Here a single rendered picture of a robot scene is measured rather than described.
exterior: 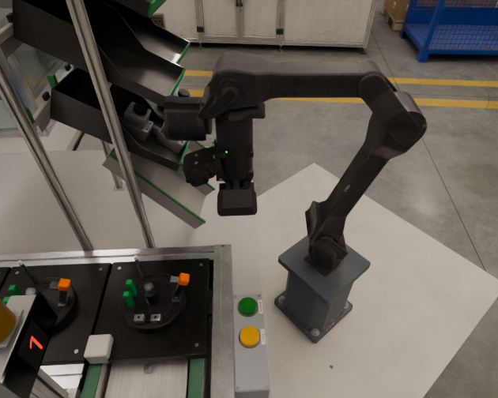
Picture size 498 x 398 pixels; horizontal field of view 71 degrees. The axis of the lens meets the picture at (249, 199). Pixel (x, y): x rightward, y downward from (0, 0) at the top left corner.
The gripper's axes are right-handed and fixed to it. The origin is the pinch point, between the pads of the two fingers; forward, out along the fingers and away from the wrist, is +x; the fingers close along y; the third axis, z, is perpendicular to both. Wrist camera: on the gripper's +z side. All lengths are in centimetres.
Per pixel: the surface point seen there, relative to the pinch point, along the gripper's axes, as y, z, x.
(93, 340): 14.1, 30.1, 26.1
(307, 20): -381, -87, 90
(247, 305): 6.7, -1.5, 28.1
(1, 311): 24.0, 29.1, -4.5
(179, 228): -27, 18, 39
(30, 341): 24.2, 28.9, 3.4
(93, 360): 17.2, 29.9, 28.1
